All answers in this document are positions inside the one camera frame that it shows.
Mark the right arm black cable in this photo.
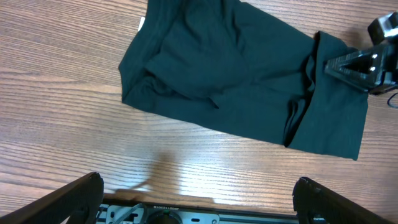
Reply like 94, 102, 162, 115
387, 92, 398, 110

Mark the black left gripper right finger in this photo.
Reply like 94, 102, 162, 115
292, 177, 392, 224

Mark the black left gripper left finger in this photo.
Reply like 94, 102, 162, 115
1, 172, 104, 224

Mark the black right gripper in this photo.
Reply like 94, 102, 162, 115
325, 11, 397, 95

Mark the black t-shirt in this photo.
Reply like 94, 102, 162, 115
119, 0, 368, 160

